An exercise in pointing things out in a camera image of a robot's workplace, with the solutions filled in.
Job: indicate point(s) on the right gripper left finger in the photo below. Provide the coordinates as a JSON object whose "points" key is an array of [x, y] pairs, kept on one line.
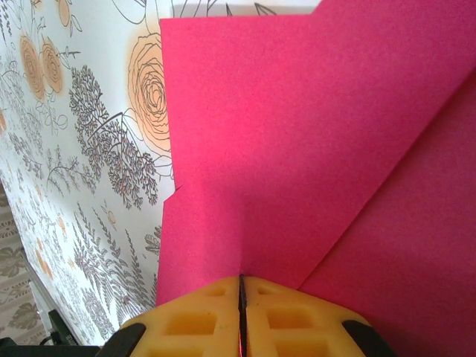
{"points": [[186, 327]]}

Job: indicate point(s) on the floral table cover sheet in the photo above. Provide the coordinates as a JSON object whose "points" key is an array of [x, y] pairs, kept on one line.
{"points": [[93, 167]]}

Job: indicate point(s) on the pink paper sheet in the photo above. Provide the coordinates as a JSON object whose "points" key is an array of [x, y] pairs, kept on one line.
{"points": [[297, 148]]}

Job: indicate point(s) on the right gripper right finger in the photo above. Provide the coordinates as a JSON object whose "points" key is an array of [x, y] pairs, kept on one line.
{"points": [[297, 327]]}

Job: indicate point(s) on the right aluminium side rail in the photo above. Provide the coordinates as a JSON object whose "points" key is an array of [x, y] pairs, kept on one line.
{"points": [[41, 305]]}

